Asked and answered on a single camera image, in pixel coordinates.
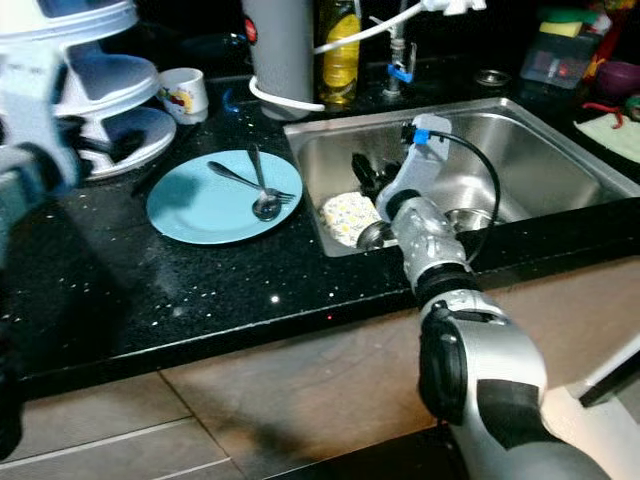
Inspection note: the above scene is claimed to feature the purple bowl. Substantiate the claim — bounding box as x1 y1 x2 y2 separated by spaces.
598 60 640 101

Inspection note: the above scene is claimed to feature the white floral plate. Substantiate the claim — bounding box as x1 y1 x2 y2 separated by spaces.
320 192 383 249

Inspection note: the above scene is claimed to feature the green yellow sponge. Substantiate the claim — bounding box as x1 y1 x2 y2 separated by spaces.
538 8 601 39

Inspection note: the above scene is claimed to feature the red ribbon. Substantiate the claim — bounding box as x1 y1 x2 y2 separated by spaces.
582 100 631 126

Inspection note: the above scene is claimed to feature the steel faucet blue handle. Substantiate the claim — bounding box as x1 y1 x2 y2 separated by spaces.
380 0 419 99

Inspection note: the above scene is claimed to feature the light blue plate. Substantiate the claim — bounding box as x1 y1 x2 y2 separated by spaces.
146 150 301 246

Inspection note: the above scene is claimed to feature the small steel bowl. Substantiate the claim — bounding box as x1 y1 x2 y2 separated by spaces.
357 220 396 251

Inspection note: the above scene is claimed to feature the grey cylindrical water filter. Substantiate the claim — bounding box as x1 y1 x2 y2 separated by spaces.
242 0 316 121

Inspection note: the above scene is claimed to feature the yellow oil bottle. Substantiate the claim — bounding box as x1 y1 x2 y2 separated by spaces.
313 0 361 106

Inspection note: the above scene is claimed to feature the red yellow snack packet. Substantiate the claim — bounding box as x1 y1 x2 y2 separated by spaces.
585 0 640 61

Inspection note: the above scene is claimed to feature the white cartoon print cup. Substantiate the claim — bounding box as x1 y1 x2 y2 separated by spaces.
157 68 209 126

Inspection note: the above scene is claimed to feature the stainless steel sink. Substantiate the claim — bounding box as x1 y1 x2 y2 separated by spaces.
282 97 640 259

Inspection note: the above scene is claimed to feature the white sprayer hose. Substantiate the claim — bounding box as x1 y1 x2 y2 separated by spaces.
248 0 501 113

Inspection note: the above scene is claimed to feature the steel spoon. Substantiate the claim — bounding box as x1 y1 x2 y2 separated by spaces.
248 143 283 221

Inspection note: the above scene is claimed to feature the steel fork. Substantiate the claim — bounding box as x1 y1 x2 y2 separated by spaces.
208 160 296 204

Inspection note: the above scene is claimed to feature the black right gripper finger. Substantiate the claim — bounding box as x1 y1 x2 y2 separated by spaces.
352 152 387 198

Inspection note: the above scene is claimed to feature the black cable blue plug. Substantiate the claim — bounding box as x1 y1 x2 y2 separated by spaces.
402 125 504 266

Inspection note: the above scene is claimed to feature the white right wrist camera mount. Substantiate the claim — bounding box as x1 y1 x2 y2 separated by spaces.
375 113 453 223

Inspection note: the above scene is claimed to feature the pale green cloth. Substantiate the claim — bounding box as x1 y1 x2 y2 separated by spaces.
573 108 640 166

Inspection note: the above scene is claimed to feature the clear plastic sponge container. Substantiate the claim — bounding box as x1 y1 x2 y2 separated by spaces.
520 35 601 89

